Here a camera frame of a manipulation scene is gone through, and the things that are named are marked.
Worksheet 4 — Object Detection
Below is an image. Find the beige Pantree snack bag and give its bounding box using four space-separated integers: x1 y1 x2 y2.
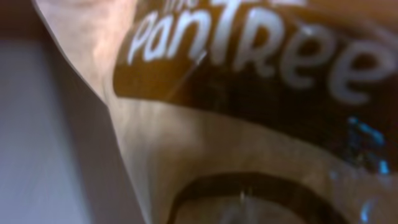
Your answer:
37 0 397 223

